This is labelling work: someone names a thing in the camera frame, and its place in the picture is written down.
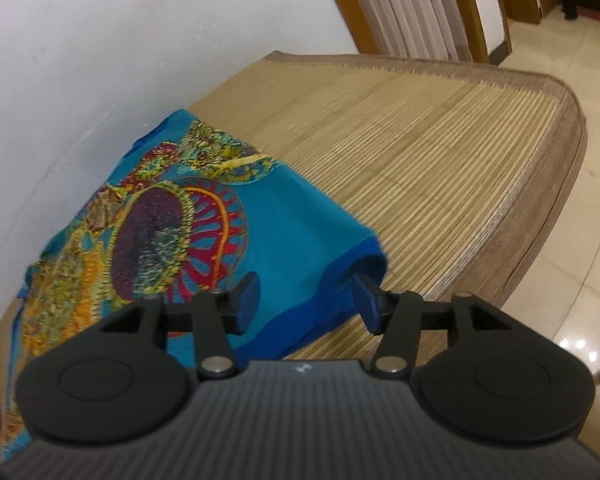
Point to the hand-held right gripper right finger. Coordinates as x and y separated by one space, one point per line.
367 305

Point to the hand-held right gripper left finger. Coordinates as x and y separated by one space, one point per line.
246 302

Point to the bamboo mat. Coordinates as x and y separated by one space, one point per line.
405 135

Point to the colourful patterned cloth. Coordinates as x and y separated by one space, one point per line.
280 220

